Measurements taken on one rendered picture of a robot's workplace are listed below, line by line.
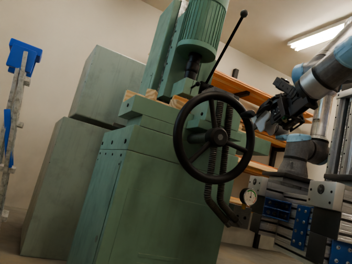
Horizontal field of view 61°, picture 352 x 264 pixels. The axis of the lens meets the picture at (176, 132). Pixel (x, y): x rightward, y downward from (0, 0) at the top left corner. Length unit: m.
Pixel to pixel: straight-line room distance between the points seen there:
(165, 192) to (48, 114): 2.57
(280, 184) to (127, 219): 0.84
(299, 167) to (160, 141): 0.83
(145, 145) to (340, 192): 0.65
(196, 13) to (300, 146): 0.84
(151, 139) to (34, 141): 2.53
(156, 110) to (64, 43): 2.70
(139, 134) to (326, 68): 0.59
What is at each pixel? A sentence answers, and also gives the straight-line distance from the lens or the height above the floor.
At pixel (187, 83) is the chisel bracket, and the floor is 1.05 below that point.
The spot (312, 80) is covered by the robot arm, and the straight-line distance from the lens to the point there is 0.79.
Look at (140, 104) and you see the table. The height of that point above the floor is 0.87.
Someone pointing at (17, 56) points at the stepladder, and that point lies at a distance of 1.80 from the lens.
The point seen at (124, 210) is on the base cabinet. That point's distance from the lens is 1.02.
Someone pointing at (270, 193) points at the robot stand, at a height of 0.70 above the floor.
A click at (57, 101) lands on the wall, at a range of 3.51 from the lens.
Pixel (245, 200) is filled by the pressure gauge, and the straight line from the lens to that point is 1.15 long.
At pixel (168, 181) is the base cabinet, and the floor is 0.64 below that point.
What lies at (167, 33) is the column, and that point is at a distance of 1.53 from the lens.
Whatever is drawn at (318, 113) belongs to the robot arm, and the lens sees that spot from 1.82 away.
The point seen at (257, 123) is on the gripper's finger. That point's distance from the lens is 0.91.
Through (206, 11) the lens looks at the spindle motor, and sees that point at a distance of 1.35.
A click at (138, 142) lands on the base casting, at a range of 1.02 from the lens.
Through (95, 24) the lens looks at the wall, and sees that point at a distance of 3.80.
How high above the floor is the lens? 0.65
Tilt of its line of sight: 9 degrees up
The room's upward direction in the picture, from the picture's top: 14 degrees clockwise
